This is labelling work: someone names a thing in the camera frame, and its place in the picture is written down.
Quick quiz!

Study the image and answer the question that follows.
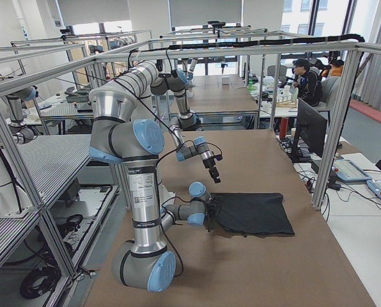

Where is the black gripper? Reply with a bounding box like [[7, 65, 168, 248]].
[[205, 198, 221, 232], [203, 157, 221, 184]]

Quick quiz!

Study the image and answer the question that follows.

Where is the black printed t-shirt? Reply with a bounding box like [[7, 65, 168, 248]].
[[214, 193, 295, 236]]

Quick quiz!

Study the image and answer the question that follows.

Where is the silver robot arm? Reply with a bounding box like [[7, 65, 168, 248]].
[[119, 61, 222, 184], [89, 83, 210, 292]]

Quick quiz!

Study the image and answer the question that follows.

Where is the black computer monitor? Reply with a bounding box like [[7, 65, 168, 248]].
[[290, 98, 327, 163]]

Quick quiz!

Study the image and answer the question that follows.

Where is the grey teach pendant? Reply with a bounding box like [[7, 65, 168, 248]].
[[332, 159, 372, 183]]

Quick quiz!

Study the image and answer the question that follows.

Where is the seated person in black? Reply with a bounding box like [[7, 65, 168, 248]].
[[293, 58, 323, 106]]

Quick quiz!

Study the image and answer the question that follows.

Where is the aluminium cage frame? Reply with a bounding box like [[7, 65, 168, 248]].
[[0, 34, 381, 276]]

